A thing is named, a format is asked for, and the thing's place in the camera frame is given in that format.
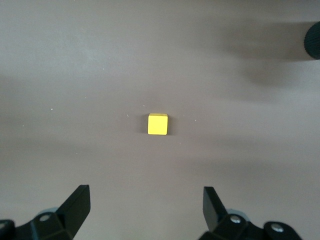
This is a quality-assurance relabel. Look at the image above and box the black ribbed foam cylinder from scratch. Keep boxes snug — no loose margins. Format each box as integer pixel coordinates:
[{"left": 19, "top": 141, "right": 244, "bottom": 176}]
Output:
[{"left": 303, "top": 21, "right": 320, "bottom": 60}]

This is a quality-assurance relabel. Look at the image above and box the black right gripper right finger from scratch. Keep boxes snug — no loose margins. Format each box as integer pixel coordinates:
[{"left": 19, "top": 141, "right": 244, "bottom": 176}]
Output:
[{"left": 198, "top": 186, "right": 305, "bottom": 240}]

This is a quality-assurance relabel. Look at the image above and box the yellow wooden cube block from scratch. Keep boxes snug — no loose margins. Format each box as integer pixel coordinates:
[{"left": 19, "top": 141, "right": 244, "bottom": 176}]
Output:
[{"left": 147, "top": 113, "right": 169, "bottom": 136}]

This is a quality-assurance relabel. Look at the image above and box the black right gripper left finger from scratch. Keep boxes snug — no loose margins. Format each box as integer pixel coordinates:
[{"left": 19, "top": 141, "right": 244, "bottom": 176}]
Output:
[{"left": 0, "top": 184, "right": 91, "bottom": 240}]

